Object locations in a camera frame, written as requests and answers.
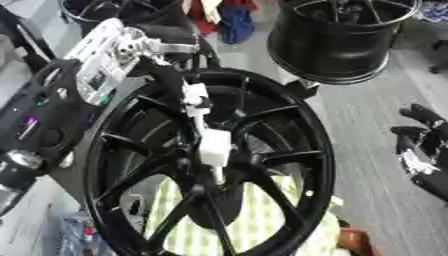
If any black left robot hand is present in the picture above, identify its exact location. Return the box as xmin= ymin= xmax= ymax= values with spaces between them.
xmin=134 ymin=23 xmax=223 ymax=141

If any black wheel rim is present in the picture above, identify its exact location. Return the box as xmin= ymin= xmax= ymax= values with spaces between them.
xmin=266 ymin=0 xmax=424 ymax=86
xmin=56 ymin=0 xmax=189 ymax=38

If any large black spoked wheel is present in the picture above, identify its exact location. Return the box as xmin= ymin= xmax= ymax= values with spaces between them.
xmin=82 ymin=67 xmax=338 ymax=256

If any red cloth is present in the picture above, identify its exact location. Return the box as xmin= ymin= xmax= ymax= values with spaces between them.
xmin=190 ymin=0 xmax=259 ymax=37

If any clear plastic bottle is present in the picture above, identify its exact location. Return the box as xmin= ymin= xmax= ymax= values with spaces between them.
xmin=56 ymin=211 xmax=116 ymax=256

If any brown box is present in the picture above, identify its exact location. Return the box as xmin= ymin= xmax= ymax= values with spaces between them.
xmin=336 ymin=227 xmax=384 ymax=256

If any blue white patterned cloth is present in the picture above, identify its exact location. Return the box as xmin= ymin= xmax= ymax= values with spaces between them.
xmin=418 ymin=0 xmax=448 ymax=25

